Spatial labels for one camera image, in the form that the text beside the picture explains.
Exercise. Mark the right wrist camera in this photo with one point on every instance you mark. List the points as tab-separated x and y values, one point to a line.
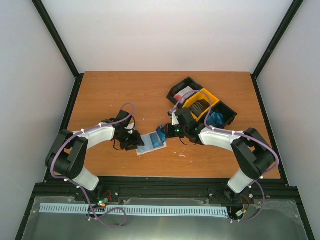
173	117

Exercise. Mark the dark grey cards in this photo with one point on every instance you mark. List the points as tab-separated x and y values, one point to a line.
199	107

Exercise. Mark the left black frame post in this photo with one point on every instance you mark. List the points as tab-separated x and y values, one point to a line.
48	22

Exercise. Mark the red white cards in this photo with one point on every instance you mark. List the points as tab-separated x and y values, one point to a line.
183	94

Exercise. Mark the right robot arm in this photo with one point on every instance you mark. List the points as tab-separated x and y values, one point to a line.
253	154

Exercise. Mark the small electronics board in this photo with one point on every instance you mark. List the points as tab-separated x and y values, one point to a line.
104	201

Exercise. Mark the yellow bin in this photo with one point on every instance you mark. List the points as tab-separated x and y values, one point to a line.
203	94

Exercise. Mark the black aluminium rail base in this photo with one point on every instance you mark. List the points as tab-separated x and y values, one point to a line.
210	189

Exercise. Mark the beige card holder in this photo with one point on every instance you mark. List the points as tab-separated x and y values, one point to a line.
148	147

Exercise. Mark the black bin with blue cards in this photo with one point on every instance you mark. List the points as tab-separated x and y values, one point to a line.
228	114

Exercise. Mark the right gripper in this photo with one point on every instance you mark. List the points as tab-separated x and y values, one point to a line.
168	134

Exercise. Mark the blue VIP card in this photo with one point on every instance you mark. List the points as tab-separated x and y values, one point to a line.
158	139

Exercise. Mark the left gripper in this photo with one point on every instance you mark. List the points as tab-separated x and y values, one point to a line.
136	142

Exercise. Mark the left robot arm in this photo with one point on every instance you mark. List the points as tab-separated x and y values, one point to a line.
66	158

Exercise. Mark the light blue cable duct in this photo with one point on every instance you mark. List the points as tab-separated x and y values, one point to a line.
137	210

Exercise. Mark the blue cards stack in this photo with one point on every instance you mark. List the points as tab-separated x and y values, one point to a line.
216	120

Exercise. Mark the right black frame post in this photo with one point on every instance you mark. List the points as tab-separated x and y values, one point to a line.
283	26

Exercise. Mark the black frame post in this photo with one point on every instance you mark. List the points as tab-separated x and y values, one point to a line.
283	26
48	22

